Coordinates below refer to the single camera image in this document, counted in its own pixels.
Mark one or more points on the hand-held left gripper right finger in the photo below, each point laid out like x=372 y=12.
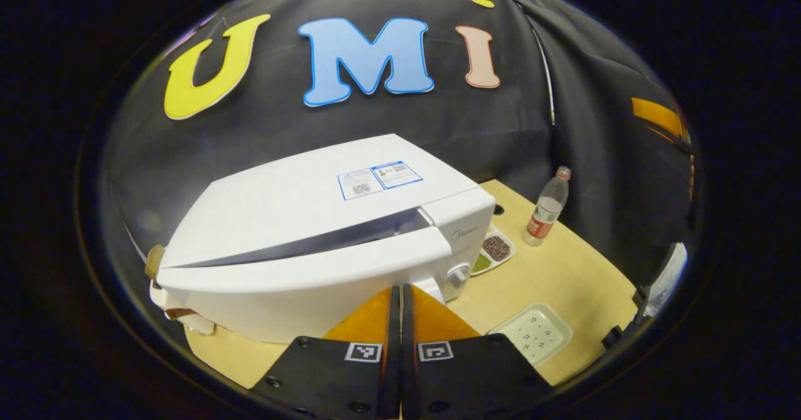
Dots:
x=410 y=376

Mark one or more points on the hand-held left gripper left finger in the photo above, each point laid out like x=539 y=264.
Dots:
x=391 y=376

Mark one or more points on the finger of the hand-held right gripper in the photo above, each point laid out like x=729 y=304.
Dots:
x=657 y=114

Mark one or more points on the white microwave oven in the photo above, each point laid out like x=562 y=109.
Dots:
x=281 y=207

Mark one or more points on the pale green food tray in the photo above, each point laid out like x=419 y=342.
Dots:
x=532 y=335

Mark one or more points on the clear plastic water bottle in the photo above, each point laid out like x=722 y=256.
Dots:
x=544 y=213

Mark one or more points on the white divided grain dish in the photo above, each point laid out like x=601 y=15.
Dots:
x=496 y=248

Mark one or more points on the white cloth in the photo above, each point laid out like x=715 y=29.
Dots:
x=666 y=279

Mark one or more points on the black table clamp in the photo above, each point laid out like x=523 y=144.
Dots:
x=639 y=296
x=613 y=337

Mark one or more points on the white toaster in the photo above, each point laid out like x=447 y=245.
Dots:
x=200 y=325

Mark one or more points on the brown utensil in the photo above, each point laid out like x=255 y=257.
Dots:
x=178 y=313

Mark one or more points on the black backdrop cloth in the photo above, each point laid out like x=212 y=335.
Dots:
x=375 y=119

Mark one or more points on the brown toast slice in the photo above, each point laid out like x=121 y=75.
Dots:
x=154 y=262

